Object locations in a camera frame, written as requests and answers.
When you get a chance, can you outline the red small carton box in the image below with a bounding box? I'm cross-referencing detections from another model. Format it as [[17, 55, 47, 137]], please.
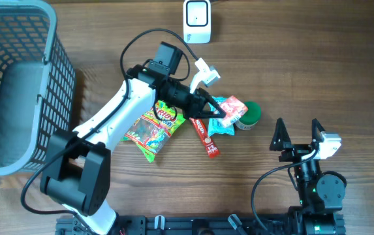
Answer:
[[219, 96, 248, 127]]

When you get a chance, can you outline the white barcode scanner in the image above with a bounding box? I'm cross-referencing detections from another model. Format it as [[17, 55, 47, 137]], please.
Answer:
[[183, 0, 211, 44]]

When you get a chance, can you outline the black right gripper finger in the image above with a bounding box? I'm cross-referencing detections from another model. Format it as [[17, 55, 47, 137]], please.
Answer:
[[311, 118, 325, 142], [269, 117, 292, 151]]

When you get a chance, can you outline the black aluminium mounting rail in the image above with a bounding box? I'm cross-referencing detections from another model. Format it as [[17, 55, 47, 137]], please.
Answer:
[[55, 214, 292, 235]]

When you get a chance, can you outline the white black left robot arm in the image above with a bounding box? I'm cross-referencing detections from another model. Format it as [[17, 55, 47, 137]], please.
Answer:
[[40, 42, 225, 234]]

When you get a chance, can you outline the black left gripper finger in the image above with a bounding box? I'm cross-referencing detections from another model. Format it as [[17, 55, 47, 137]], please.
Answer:
[[206, 95, 226, 115], [193, 110, 226, 119]]

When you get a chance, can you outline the mint green tissue pack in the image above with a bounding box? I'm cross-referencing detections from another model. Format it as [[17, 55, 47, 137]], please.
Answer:
[[208, 97, 235, 136]]

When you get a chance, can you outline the Haribo gummy candy bag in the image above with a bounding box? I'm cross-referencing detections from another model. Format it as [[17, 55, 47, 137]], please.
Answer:
[[121, 101, 185, 163]]

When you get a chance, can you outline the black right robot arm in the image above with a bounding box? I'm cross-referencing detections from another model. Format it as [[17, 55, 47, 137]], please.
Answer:
[[270, 118, 347, 235]]

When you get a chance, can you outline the grey plastic shopping basket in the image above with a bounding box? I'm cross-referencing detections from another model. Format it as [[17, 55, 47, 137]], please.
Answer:
[[0, 1, 76, 176]]

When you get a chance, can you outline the red Nescafe coffee stick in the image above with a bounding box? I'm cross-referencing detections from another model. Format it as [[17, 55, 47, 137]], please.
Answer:
[[189, 118, 220, 159]]

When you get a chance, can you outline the green lid jar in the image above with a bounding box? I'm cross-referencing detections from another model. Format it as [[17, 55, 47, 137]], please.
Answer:
[[235, 101, 262, 131]]

